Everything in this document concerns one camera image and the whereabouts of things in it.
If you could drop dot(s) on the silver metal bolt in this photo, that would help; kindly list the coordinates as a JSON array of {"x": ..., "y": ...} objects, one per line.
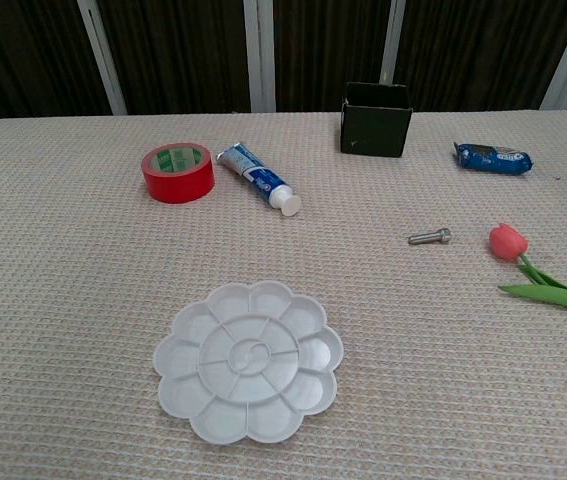
[{"x": 428, "y": 236}]

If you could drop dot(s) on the blue white toothpaste tube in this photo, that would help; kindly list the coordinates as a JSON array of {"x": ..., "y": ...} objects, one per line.
[{"x": 258, "y": 175}]

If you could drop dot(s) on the red tape roll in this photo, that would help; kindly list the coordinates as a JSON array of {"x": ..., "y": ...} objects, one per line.
[{"x": 178, "y": 175}]

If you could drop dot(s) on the white flower-shaped paint palette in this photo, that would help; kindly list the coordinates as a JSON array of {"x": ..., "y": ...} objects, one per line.
[{"x": 248, "y": 361}]

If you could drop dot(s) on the black open cardboard box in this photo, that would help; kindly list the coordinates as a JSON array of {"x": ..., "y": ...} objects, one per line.
[{"x": 375, "y": 131}]

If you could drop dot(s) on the beige woven tablecloth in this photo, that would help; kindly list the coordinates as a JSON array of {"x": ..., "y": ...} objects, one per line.
[{"x": 113, "y": 300}]

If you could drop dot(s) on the dark brown curtain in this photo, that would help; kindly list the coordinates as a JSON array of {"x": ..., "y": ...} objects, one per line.
[{"x": 183, "y": 50}]

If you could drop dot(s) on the pink artificial tulip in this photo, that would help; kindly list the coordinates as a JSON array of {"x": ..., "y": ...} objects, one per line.
[{"x": 508, "y": 242}]

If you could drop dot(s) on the blue cookie packet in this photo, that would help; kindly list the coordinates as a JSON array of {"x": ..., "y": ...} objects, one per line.
[{"x": 493, "y": 159}]

